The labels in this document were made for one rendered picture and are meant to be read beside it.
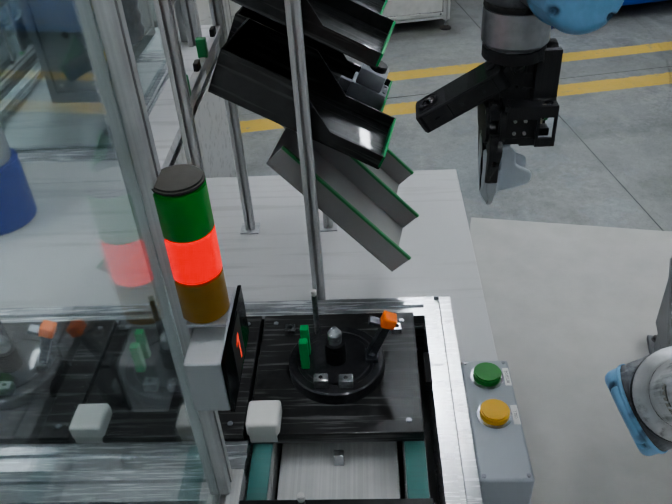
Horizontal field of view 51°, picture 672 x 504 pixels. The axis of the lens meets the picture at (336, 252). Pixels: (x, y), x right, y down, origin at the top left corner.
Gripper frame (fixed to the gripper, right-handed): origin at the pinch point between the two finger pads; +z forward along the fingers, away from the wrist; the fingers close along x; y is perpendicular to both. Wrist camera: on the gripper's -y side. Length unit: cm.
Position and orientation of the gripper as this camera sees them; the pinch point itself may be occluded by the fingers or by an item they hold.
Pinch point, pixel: (483, 194)
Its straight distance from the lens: 93.9
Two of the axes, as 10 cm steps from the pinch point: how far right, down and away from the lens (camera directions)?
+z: 0.6, 8.0, 6.0
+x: 0.2, -6.0, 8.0
